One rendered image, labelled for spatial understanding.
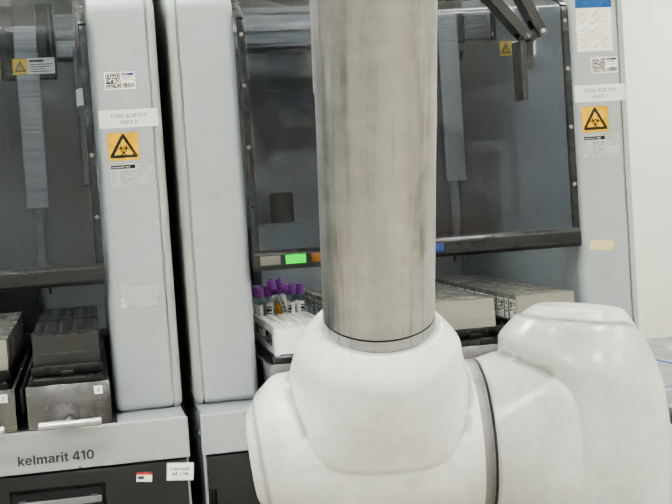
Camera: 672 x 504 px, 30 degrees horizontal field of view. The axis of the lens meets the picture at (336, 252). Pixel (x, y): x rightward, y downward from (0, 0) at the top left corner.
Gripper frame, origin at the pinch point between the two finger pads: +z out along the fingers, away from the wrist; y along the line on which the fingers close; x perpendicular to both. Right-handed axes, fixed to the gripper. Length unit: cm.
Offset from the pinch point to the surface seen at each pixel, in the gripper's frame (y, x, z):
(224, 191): -21, 75, 9
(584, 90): 46, 75, -5
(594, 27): 49, 75, -16
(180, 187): -29, 76, 8
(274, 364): -16, 68, 39
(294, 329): -12, 70, 34
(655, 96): 114, 186, -9
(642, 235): 107, 186, 29
